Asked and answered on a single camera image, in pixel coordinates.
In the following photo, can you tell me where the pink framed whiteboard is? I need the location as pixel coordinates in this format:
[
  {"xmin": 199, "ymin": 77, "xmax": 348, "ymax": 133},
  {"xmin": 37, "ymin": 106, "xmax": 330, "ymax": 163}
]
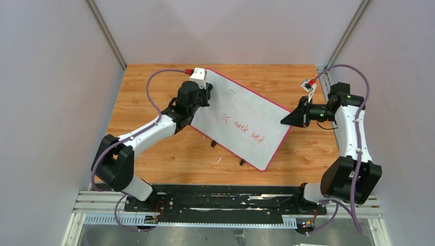
[{"xmin": 191, "ymin": 69, "xmax": 290, "ymax": 171}]

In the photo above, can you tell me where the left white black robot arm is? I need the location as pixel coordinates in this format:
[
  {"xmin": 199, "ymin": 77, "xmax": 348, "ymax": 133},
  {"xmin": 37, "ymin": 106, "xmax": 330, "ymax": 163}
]
[{"xmin": 91, "ymin": 81, "xmax": 213, "ymax": 201}]

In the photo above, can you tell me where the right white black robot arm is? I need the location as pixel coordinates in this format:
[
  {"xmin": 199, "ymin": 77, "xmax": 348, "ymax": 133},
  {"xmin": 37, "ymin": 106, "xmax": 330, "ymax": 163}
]
[{"xmin": 281, "ymin": 80, "xmax": 382, "ymax": 213}]

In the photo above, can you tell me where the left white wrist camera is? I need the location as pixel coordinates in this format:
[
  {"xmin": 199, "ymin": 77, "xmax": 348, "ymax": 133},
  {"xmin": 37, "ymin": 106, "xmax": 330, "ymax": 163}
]
[{"xmin": 189, "ymin": 68, "xmax": 207, "ymax": 89}]

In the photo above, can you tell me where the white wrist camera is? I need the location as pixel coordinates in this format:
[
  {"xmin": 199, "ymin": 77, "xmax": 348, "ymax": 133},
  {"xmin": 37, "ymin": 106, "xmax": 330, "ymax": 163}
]
[
  {"xmin": 189, "ymin": 68, "xmax": 207, "ymax": 89},
  {"xmin": 301, "ymin": 79, "xmax": 317, "ymax": 103}
]

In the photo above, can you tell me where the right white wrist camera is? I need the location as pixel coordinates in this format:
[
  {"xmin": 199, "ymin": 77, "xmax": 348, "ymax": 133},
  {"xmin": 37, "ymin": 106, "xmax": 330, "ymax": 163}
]
[{"xmin": 301, "ymin": 79, "xmax": 317, "ymax": 103}]

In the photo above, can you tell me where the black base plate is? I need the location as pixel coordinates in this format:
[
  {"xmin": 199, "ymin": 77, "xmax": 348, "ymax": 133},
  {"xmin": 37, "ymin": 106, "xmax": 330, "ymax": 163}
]
[{"xmin": 124, "ymin": 184, "xmax": 327, "ymax": 226}]

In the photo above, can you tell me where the right aluminium corner post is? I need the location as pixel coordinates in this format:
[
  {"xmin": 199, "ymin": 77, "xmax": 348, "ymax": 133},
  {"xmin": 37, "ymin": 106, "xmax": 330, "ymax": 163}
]
[{"xmin": 325, "ymin": 0, "xmax": 371, "ymax": 68}]

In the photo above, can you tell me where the aluminium corner post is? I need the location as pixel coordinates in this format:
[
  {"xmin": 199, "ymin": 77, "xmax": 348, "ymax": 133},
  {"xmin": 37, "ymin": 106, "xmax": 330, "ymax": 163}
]
[
  {"xmin": 84, "ymin": 0, "xmax": 127, "ymax": 71},
  {"xmin": 325, "ymin": 0, "xmax": 371, "ymax": 68}
]

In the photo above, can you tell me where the left aluminium corner post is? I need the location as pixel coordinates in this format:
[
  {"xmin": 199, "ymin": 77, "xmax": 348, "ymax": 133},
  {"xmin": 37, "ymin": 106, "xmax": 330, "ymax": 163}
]
[{"xmin": 84, "ymin": 0, "xmax": 127, "ymax": 71}]

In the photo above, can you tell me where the white slotted cable duct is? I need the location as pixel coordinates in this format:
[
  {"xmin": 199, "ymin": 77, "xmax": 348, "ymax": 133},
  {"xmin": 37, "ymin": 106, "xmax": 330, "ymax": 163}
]
[{"xmin": 83, "ymin": 214, "xmax": 298, "ymax": 229}]

